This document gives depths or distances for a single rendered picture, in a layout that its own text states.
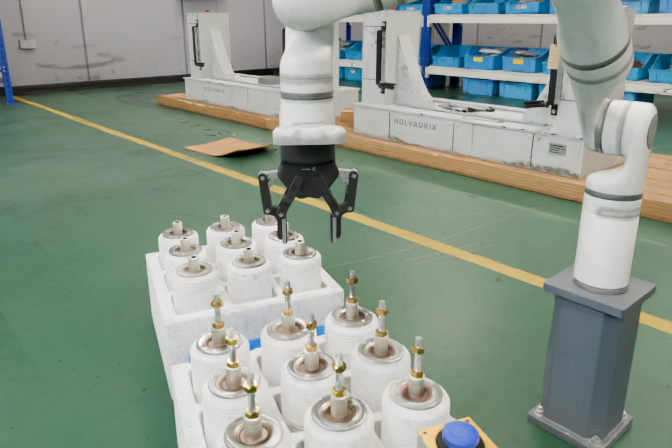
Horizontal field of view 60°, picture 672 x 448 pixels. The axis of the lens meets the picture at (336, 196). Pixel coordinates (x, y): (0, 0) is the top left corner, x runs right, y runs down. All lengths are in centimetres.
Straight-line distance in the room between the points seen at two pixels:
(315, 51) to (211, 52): 443
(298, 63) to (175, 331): 68
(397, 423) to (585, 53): 56
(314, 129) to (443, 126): 243
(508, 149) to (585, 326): 187
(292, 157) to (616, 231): 58
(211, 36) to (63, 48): 228
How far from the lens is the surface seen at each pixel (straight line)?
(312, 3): 72
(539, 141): 283
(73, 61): 703
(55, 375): 149
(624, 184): 106
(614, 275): 112
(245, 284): 126
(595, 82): 90
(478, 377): 138
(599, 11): 80
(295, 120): 75
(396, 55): 352
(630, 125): 104
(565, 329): 116
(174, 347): 126
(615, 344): 115
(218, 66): 510
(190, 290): 124
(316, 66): 74
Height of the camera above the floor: 76
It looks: 17 degrees down
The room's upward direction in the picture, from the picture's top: straight up
